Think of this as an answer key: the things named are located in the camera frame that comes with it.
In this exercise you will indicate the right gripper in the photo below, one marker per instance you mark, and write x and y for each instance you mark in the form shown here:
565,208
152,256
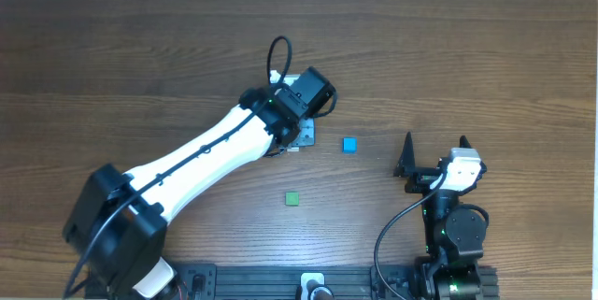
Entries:
420,183

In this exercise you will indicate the blue cube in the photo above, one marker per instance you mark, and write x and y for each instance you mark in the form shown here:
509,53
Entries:
349,145

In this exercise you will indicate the green cube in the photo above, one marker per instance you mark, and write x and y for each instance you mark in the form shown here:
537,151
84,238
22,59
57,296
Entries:
292,198

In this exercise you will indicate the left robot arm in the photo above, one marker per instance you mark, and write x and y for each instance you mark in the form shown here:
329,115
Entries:
210,160

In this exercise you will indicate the white cube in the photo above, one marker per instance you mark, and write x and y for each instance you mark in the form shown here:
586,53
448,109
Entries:
293,149

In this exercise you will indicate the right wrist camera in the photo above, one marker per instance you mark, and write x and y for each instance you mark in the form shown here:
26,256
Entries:
461,169

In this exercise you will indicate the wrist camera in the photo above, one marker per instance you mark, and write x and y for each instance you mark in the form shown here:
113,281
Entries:
285,79
461,169

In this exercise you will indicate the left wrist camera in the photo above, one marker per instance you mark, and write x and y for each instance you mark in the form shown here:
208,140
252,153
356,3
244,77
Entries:
285,79

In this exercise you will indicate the mounting rail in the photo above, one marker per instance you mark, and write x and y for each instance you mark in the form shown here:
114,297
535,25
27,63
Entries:
271,283

